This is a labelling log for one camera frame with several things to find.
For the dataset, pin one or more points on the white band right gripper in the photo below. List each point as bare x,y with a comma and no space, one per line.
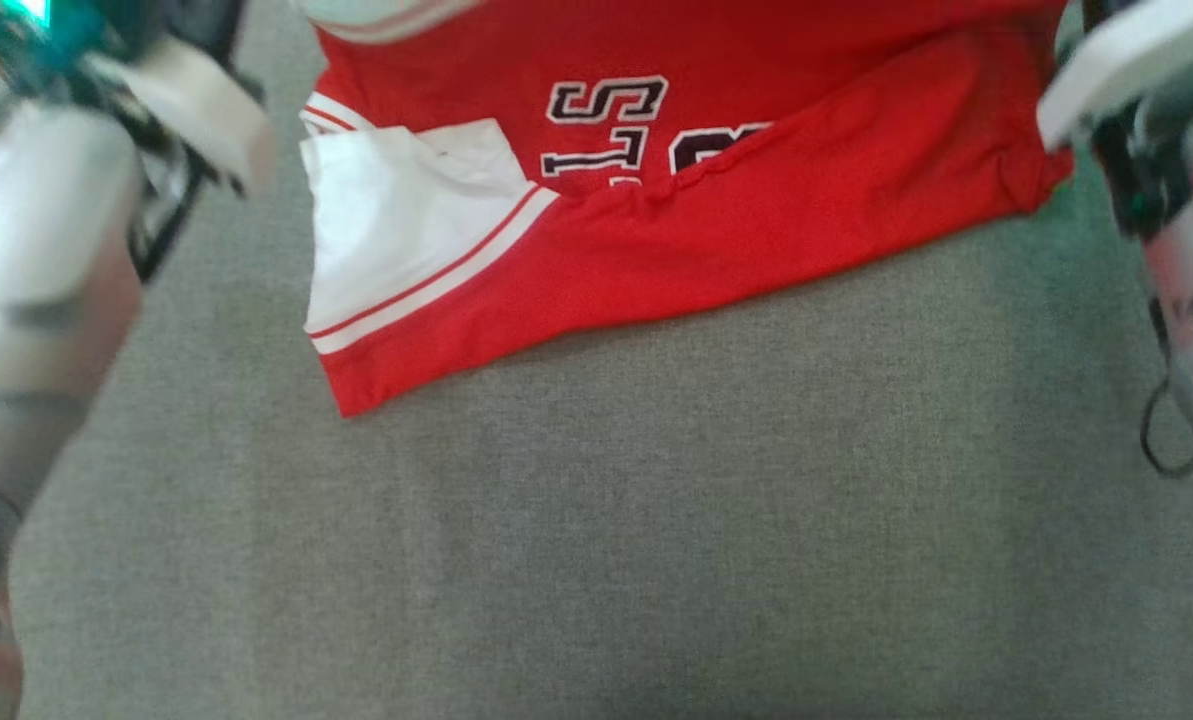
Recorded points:
1126,60

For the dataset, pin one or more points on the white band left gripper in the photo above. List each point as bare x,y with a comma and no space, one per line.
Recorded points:
201,110

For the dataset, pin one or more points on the red jersey shirt white sleeves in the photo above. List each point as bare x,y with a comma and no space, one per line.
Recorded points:
756,230

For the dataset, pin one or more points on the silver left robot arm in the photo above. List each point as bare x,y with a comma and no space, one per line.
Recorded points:
36,260

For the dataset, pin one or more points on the large grey sofa seat cushion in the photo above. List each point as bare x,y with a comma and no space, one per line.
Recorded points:
656,550

